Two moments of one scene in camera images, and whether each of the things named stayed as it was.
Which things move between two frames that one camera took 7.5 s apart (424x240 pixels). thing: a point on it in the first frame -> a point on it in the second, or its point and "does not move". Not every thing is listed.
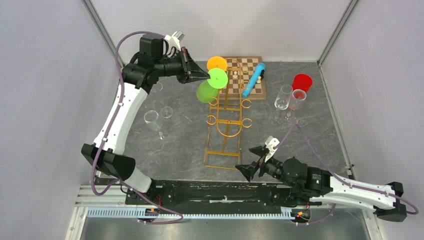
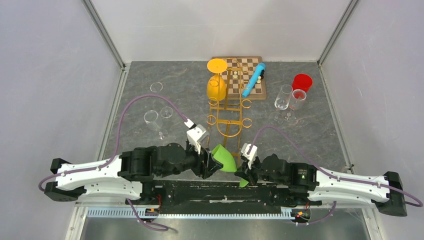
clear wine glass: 297,95 does not move
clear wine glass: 150,118 does not move
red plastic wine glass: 301,81 does not move
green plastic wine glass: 207,91 -> 221,154
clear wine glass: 281,103 does not move
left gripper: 191,71 -> 210,166
